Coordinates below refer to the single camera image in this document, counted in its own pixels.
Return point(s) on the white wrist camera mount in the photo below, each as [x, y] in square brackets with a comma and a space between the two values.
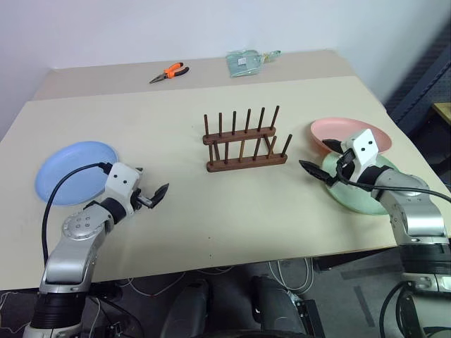
[364, 148]
[120, 179]

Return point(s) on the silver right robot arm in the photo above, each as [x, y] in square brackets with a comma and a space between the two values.
[419, 218]

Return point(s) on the dark ribbed chair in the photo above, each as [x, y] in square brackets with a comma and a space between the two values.
[423, 70]

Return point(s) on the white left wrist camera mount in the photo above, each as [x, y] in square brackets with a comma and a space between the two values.
[120, 179]

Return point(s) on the black metal bracket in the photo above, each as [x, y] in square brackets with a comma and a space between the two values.
[311, 320]

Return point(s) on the green plate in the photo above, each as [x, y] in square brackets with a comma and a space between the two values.
[356, 200]

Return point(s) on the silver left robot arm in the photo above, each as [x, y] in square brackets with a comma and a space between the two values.
[70, 253]

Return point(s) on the red plate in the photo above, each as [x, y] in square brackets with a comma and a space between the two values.
[338, 128]

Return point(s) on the wooden dish rack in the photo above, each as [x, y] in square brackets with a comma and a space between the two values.
[246, 163]

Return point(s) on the light wooden board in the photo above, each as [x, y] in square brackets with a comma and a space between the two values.
[443, 111]

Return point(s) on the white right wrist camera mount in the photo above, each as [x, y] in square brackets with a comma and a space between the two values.
[364, 148]

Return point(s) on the dark rounded shape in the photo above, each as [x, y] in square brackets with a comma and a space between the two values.
[186, 310]
[275, 306]

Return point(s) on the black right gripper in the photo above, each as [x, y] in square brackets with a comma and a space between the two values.
[347, 172]

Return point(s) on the blue plate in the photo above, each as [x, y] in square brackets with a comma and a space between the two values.
[70, 169]

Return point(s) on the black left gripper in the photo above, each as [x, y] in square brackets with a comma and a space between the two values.
[142, 200]

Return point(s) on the pale green plastic bag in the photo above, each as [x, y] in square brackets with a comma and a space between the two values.
[243, 63]

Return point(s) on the black table frame bar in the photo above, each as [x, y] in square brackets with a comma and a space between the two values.
[352, 262]

